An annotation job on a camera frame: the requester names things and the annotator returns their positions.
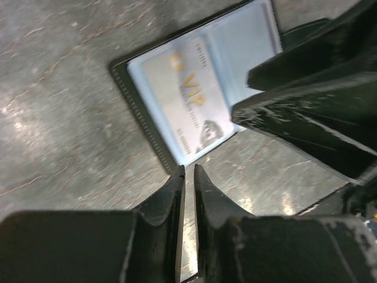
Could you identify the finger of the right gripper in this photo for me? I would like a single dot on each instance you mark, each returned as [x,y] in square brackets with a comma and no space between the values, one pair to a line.
[339,41]
[333,123]

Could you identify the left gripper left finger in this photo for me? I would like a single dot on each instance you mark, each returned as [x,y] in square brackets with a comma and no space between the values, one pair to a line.
[143,244]

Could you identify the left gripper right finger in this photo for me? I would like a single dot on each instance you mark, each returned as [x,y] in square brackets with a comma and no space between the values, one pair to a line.
[327,242]

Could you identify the black card holder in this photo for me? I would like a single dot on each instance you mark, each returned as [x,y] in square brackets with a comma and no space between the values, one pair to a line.
[237,38]

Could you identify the white VIP card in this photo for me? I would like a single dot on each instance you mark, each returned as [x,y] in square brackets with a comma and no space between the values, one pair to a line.
[186,87]

